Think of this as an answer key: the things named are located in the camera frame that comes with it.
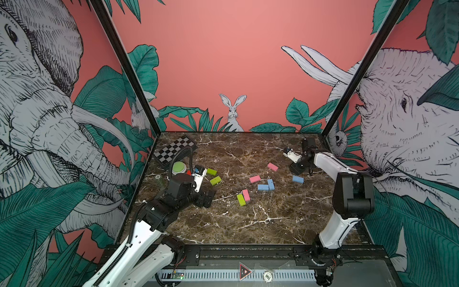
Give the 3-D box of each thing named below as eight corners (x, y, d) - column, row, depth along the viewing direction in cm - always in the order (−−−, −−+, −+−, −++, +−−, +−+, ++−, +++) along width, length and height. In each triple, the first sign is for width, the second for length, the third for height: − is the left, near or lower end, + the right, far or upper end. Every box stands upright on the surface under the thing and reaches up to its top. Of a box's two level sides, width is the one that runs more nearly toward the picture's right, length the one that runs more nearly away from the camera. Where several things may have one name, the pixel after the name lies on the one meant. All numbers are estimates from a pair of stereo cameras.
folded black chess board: (155, 157, 109) (153, 153, 106) (185, 138, 120) (184, 134, 117) (166, 168, 104) (164, 165, 101) (196, 148, 115) (195, 144, 112)
